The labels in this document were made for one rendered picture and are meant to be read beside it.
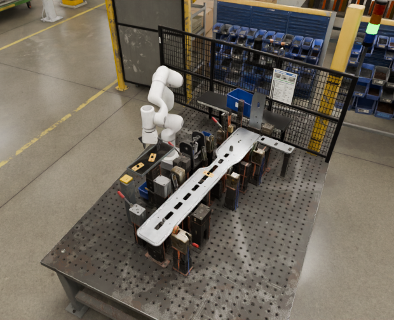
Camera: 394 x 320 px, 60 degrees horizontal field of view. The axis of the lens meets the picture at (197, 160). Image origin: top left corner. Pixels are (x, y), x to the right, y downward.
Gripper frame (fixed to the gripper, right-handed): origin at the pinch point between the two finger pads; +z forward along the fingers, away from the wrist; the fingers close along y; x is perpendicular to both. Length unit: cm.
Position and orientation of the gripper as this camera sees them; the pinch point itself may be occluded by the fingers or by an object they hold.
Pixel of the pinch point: (151, 147)
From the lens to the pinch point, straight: 235.1
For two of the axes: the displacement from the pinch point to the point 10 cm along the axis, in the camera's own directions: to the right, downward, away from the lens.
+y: 9.9, 1.1, -1.2
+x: 1.6, -6.4, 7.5
